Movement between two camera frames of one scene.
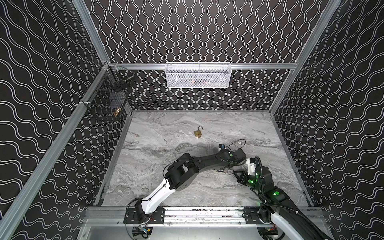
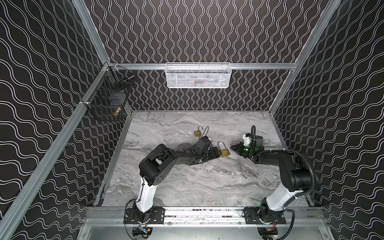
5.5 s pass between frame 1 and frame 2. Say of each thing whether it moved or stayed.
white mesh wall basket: stayed
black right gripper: moved
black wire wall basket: stayed
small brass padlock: stayed
